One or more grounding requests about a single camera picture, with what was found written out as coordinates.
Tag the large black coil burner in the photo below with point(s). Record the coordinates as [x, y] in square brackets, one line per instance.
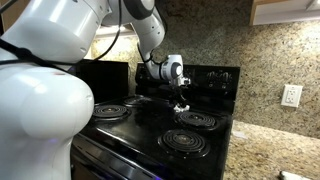
[110, 111]
[195, 120]

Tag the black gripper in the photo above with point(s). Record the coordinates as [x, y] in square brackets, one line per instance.
[177, 94]

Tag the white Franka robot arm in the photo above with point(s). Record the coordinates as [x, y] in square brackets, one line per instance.
[40, 110]

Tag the wooden upper cabinet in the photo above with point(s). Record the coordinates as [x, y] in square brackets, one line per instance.
[286, 13]
[15, 10]

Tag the small black coil burner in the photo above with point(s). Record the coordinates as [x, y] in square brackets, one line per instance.
[183, 142]
[133, 100]

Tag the white wall outlet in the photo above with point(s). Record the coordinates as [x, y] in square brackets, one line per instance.
[291, 96]

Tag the black electric stove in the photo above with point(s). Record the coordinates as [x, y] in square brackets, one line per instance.
[150, 120]

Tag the black box appliance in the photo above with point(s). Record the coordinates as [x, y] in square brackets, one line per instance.
[106, 80]

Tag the white cloth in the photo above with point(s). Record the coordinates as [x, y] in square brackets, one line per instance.
[182, 108]

